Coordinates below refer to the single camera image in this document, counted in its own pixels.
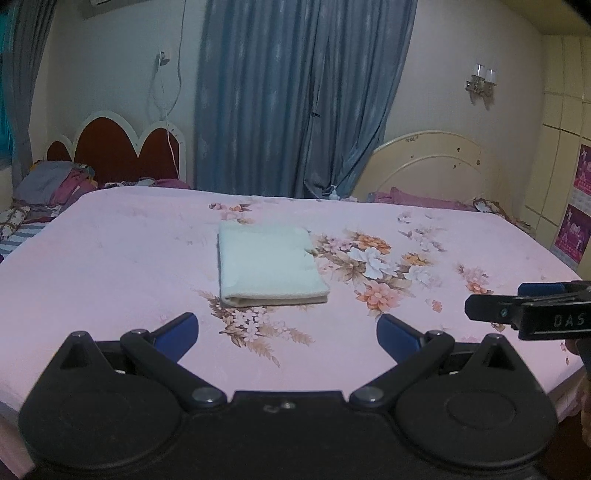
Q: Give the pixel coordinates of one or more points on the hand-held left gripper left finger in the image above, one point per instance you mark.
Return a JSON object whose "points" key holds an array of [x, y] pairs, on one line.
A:
{"points": [[178, 333]]}

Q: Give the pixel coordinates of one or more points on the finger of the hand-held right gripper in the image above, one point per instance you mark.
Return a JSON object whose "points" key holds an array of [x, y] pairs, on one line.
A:
{"points": [[540, 289], [489, 309]]}

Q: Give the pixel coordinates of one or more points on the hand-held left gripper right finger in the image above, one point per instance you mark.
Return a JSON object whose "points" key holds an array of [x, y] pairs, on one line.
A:
{"points": [[397, 336]]}

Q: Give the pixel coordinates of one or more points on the white garment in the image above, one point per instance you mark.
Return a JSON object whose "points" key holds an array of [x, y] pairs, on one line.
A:
{"points": [[270, 265]]}

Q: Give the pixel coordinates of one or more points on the person's right forearm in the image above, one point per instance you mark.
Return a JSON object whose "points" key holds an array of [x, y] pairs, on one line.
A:
{"points": [[585, 410]]}

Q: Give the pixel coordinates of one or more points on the pile of clothes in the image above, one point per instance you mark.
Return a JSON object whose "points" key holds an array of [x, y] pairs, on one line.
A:
{"points": [[51, 184]]}

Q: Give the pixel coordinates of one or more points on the person's right hand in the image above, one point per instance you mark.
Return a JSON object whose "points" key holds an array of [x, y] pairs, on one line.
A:
{"points": [[570, 347]]}

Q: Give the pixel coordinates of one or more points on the pink floral blanket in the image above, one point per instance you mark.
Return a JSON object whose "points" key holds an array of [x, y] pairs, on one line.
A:
{"points": [[115, 258]]}

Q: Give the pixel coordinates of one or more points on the purple pillow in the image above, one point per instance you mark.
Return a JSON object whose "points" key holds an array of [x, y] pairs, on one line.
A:
{"points": [[415, 199]]}

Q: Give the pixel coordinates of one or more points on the cream wardrobe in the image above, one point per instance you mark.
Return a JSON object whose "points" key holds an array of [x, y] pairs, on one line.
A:
{"points": [[561, 138]]}

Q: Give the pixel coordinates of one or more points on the cream headboard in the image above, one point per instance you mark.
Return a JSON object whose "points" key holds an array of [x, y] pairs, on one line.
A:
{"points": [[429, 166]]}

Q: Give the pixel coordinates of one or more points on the white pump bottle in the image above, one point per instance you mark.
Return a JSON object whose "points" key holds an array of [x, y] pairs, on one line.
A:
{"points": [[333, 193]]}

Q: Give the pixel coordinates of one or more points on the red scalloped headboard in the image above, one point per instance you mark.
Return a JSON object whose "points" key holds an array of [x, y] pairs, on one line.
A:
{"points": [[117, 150]]}

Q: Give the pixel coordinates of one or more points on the blue curtain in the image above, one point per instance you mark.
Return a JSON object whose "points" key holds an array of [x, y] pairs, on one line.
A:
{"points": [[300, 92]]}

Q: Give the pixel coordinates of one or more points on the window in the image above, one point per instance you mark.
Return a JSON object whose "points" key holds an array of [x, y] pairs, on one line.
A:
{"points": [[3, 134]]}

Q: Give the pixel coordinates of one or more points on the grey window curtain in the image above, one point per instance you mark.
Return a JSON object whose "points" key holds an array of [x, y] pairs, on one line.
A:
{"points": [[23, 83]]}

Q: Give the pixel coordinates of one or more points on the white air conditioner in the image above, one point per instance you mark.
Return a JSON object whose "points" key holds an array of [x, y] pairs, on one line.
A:
{"points": [[104, 2]]}

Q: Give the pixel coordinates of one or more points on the pink wall poster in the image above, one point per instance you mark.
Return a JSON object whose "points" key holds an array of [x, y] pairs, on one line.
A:
{"points": [[582, 168], [571, 233]]}

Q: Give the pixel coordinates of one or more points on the wall lamp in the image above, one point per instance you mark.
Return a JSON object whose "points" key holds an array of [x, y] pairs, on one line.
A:
{"points": [[482, 81]]}

